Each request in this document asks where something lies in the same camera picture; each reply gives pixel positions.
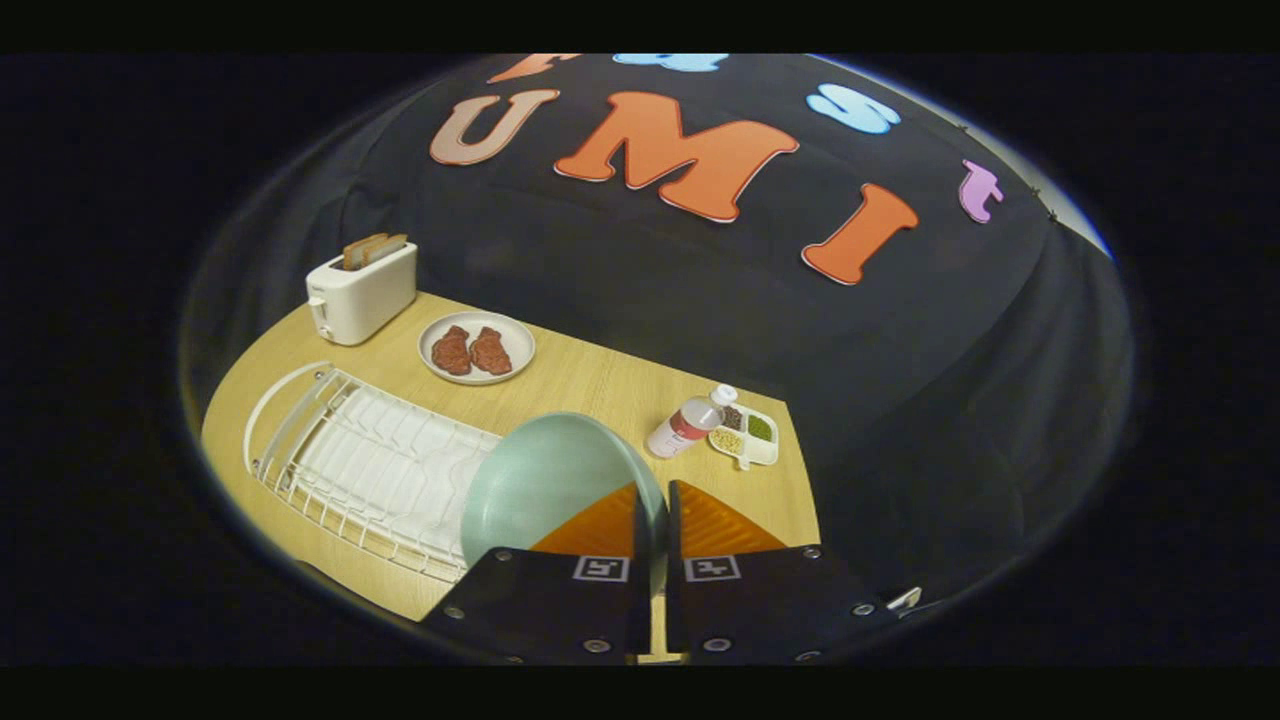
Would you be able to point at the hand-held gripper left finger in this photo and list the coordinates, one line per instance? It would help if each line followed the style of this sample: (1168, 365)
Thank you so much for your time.
(640, 610)

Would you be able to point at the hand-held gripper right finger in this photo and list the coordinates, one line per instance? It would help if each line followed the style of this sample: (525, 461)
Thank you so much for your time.
(676, 610)

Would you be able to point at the light green plate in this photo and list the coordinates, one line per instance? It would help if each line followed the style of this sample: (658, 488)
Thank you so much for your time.
(550, 480)

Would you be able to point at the beige plate with meat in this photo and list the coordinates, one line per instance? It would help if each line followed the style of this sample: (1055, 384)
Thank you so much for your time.
(522, 345)

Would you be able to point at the white divided snack tray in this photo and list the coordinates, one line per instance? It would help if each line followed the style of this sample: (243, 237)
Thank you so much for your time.
(762, 453)

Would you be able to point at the clear plastic water bottle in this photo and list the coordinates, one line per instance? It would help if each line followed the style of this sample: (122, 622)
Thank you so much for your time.
(680, 428)

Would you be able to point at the brown meat piece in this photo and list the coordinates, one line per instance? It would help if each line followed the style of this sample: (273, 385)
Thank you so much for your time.
(451, 352)
(491, 352)

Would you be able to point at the white toaster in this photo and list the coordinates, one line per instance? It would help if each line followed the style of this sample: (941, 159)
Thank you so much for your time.
(365, 295)

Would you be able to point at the toast slice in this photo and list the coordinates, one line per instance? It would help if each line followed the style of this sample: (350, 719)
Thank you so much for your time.
(360, 252)
(390, 245)

